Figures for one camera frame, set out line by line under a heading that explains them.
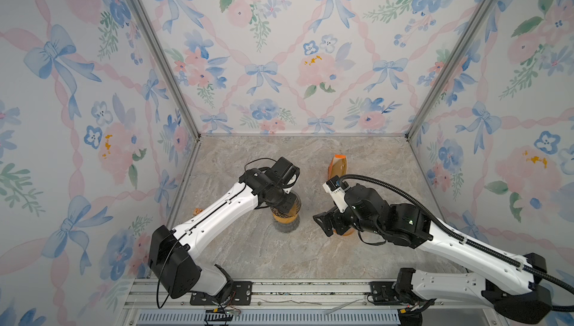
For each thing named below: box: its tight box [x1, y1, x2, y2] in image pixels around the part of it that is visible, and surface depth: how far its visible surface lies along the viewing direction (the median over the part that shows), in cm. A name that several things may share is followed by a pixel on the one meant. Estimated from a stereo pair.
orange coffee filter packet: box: [327, 154, 348, 181], surface depth 100 cm
